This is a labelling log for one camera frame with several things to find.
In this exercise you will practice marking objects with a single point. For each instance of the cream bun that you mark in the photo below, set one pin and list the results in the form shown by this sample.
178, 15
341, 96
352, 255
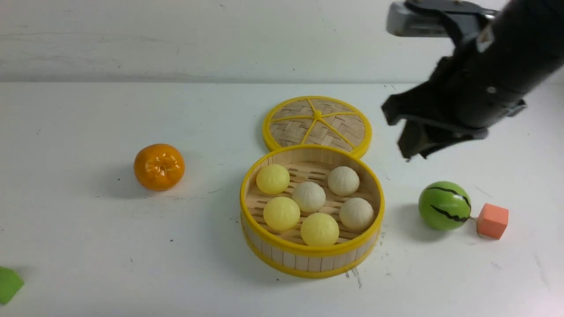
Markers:
357, 214
343, 181
309, 196

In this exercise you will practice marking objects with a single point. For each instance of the yellow bun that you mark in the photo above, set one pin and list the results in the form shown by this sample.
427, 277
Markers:
319, 230
281, 213
273, 179

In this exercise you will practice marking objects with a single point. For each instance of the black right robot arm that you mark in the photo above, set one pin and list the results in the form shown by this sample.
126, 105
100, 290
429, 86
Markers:
498, 58

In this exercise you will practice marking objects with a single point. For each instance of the bamboo steamer tray yellow rim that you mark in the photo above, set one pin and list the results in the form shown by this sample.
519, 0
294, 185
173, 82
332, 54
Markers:
286, 251

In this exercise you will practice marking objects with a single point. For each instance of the woven bamboo steamer lid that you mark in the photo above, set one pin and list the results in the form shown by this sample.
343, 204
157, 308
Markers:
317, 120

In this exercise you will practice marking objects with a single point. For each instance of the orange foam cube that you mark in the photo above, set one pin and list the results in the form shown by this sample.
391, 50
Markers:
492, 221

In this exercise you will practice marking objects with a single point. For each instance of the orange toy tangerine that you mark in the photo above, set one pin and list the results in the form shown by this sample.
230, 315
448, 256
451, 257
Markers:
159, 167

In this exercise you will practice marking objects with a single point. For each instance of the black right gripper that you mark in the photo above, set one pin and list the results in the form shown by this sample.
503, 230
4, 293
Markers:
484, 80

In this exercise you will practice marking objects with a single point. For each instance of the cream bun bottom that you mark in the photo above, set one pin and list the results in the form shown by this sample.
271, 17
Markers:
357, 214

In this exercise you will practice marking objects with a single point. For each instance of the green foam block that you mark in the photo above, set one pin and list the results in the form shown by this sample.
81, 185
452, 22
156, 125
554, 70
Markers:
10, 284

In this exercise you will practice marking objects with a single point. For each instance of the green toy watermelon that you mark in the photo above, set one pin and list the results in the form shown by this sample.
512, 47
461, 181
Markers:
444, 206

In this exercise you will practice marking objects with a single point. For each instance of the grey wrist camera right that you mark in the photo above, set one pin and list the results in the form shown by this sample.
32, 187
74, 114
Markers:
437, 18

